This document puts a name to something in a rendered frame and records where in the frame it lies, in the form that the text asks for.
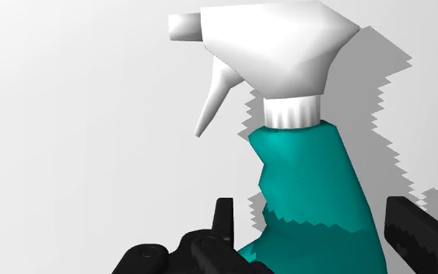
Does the teal spray bottle white trigger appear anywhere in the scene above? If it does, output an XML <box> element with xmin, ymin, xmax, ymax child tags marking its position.
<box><xmin>167</xmin><ymin>0</ymin><xmax>389</xmax><ymax>274</ymax></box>

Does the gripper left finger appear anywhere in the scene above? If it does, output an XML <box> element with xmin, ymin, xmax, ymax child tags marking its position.
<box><xmin>110</xmin><ymin>197</ymin><xmax>276</xmax><ymax>274</ymax></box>

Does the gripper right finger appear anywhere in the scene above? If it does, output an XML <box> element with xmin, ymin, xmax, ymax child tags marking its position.
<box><xmin>384</xmin><ymin>195</ymin><xmax>438</xmax><ymax>274</ymax></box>

